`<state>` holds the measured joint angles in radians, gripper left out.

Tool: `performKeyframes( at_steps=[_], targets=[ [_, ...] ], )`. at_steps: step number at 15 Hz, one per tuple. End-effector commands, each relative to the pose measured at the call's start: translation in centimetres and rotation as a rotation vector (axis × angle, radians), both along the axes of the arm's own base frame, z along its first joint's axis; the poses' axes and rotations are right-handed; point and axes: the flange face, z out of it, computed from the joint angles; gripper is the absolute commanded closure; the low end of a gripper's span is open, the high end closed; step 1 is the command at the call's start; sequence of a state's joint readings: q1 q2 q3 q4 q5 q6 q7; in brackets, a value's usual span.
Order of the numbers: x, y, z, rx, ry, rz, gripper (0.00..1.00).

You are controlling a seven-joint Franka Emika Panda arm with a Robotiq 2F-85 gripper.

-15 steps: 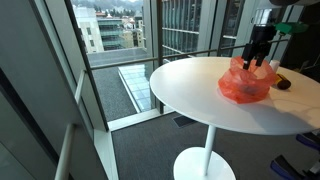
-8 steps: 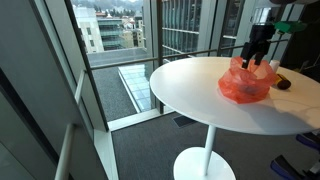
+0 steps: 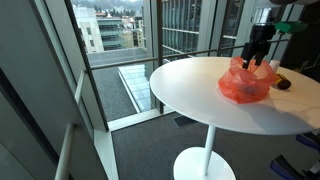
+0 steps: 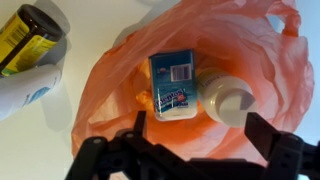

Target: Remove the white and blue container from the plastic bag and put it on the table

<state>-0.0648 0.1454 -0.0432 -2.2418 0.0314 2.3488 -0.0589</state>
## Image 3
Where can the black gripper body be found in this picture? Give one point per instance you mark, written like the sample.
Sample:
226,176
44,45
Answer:
261,38

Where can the orange plastic bag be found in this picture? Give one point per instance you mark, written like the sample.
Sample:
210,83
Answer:
246,85

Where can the dark bottle with yellow label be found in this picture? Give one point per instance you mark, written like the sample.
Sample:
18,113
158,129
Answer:
283,82

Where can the dark floor vent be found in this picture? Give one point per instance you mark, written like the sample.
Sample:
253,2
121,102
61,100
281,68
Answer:
184,120

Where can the blue and black floor equipment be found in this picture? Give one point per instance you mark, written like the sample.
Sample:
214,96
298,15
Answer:
286,168
308,140

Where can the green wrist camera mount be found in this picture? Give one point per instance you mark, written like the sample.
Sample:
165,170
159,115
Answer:
290,26

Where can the white table pedestal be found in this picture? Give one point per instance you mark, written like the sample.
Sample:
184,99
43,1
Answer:
209,156

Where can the dark metal window rail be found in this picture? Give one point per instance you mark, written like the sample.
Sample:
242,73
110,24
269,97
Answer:
140,60

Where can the white handrail post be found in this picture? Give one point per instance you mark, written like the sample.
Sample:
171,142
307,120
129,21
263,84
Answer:
65,153

